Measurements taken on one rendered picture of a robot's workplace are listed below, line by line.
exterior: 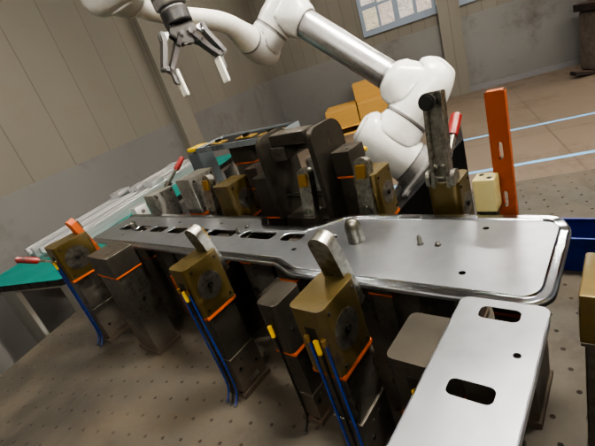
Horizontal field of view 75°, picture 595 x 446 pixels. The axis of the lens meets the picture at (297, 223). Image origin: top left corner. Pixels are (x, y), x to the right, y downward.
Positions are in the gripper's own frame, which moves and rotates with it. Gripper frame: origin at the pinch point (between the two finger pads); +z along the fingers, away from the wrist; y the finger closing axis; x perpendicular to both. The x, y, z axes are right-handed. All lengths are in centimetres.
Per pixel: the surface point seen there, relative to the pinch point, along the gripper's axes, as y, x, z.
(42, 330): 75, -192, 86
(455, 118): -15, 60, 27
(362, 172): -2, 45, 31
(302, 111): -423, -472, 46
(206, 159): -5.3, -32.2, 20.8
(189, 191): 12.7, -14.9, 26.1
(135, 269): 38, -9, 38
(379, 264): 17, 60, 41
